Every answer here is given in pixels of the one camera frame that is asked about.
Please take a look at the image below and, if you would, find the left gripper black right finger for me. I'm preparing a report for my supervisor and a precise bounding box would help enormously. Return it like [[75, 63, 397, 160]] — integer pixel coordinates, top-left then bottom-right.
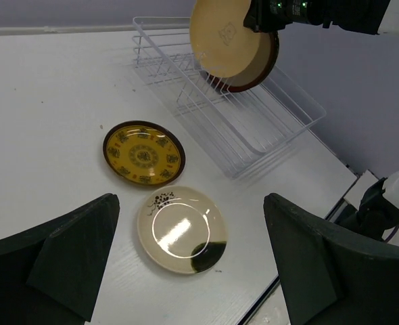
[[263, 193, 399, 324]]

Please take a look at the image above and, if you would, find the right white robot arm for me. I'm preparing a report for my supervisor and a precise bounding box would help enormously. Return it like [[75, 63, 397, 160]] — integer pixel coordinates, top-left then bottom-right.
[[243, 0, 399, 35]]

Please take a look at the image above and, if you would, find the cream plate black mark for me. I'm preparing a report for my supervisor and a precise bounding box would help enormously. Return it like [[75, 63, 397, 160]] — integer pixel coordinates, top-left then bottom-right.
[[137, 186, 228, 275]]

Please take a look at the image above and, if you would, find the white wire dish rack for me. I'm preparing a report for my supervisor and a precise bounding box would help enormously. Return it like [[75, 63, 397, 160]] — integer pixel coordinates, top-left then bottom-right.
[[133, 16, 326, 178]]

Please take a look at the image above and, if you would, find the orange round plate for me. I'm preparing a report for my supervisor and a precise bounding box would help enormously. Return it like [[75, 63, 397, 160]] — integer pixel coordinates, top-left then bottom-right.
[[189, 0, 265, 78]]

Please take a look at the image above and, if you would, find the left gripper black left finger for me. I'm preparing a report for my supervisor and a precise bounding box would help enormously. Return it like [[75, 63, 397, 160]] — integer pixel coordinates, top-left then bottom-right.
[[0, 194, 120, 324]]

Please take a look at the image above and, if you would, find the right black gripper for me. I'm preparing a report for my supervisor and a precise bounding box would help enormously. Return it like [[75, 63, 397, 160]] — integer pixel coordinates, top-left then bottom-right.
[[243, 0, 308, 33]]

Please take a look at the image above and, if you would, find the yellow patterned black-rim plate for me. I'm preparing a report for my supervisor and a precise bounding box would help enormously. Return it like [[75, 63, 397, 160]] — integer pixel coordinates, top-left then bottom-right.
[[102, 121, 186, 187]]

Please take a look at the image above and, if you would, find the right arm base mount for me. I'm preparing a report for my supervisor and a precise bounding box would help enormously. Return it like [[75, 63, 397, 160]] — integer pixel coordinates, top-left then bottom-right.
[[334, 177, 399, 242]]

